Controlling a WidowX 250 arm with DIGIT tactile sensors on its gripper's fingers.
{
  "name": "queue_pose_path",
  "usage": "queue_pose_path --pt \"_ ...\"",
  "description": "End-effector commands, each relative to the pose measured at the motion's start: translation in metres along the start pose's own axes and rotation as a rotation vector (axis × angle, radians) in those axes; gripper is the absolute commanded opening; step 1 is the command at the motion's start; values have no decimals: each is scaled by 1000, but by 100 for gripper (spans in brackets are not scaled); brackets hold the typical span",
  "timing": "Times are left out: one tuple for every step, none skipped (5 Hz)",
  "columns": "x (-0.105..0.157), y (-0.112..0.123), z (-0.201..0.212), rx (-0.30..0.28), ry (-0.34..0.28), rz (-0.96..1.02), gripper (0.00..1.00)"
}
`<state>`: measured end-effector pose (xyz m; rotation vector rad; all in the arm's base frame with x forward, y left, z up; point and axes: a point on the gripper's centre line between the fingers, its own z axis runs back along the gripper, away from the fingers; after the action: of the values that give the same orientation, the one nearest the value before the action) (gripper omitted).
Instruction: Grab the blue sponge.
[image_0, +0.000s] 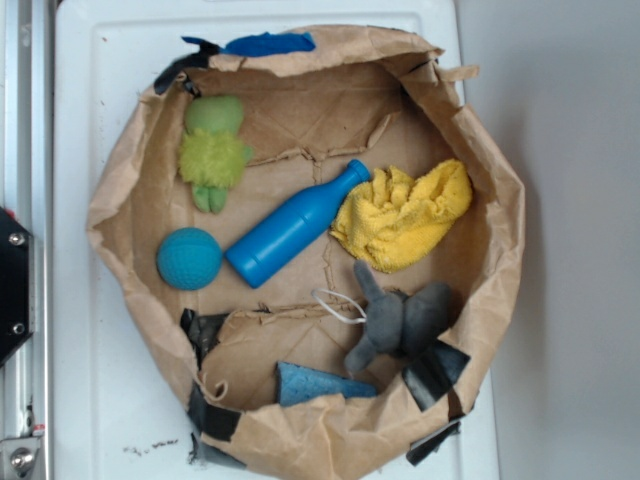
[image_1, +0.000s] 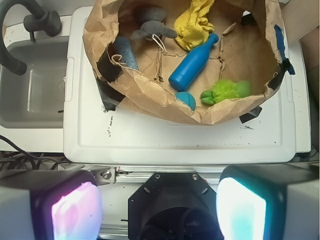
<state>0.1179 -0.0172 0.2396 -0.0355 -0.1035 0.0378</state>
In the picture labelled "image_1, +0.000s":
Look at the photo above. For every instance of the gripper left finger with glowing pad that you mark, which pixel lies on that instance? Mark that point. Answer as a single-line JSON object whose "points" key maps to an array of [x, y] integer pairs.
{"points": [[49, 205]]}

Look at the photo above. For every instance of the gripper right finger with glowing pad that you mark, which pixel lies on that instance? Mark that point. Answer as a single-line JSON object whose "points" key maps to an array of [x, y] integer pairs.
{"points": [[275, 201]]}

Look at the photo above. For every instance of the blue sponge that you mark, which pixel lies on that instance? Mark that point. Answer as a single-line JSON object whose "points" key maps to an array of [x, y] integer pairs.
{"points": [[123, 47]]}

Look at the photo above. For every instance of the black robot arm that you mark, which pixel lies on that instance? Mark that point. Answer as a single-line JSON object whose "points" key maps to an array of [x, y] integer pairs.
{"points": [[173, 206]]}

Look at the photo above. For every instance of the white tray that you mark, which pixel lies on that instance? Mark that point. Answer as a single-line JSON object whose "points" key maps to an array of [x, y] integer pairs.
{"points": [[92, 134]]}

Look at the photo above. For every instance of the grey sink basin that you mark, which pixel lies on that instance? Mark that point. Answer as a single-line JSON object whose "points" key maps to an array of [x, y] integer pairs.
{"points": [[35, 100]]}

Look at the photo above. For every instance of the blue ball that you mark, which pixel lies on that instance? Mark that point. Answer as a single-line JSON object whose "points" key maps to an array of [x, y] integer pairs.
{"points": [[186, 98]]}

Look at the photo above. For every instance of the blue plastic bottle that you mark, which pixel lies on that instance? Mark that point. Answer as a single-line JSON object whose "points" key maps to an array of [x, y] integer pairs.
{"points": [[193, 63]]}

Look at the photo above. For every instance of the brown paper bag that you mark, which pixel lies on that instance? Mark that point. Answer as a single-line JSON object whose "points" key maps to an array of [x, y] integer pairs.
{"points": [[251, 47]]}

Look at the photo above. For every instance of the dark grey faucet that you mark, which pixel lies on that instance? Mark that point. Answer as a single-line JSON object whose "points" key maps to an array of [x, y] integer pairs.
{"points": [[39, 19]]}

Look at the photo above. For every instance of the yellow cloth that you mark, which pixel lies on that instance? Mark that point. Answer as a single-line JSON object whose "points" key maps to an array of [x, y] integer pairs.
{"points": [[192, 26]]}

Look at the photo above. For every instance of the grey plush toy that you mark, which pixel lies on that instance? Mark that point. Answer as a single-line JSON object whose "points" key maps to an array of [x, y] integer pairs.
{"points": [[151, 23]]}

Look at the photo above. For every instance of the aluminium frame rail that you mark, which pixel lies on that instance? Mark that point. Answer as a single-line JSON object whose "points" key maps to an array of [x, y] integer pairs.
{"points": [[111, 174]]}

